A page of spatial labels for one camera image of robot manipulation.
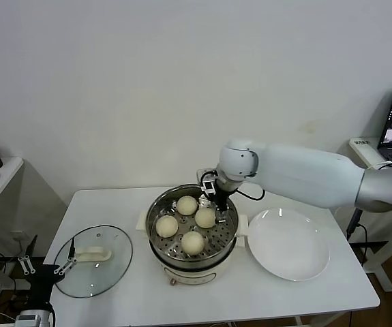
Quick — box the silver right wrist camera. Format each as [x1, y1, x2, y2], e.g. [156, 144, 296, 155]
[195, 168, 219, 198]

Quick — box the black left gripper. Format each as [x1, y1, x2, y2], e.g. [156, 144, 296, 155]
[17, 234, 78, 304]

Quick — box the glass lid with white handle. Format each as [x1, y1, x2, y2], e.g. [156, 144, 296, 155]
[51, 224, 134, 300]

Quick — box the white round plate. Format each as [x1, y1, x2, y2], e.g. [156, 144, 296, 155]
[248, 208, 331, 282]

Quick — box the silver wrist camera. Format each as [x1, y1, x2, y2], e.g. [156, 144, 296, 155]
[14, 313, 42, 327]
[195, 168, 219, 198]

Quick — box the white side table with label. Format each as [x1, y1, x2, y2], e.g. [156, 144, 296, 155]
[348, 137, 392, 294]

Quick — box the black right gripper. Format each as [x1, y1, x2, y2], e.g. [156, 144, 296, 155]
[214, 180, 232, 225]

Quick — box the white steamed baozi bun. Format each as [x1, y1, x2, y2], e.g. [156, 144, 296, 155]
[177, 196, 199, 217]
[155, 215, 179, 238]
[181, 231, 205, 256]
[194, 207, 217, 229]

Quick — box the perforated steel steamer basket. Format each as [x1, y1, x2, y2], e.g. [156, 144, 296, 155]
[146, 184, 240, 270]

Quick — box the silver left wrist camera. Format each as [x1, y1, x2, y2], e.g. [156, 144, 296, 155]
[14, 313, 42, 327]

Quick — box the black cable with adapter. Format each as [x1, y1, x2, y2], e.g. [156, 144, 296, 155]
[346, 207, 369, 267]

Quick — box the white electric cooker pot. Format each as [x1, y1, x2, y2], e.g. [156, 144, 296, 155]
[136, 211, 250, 285]

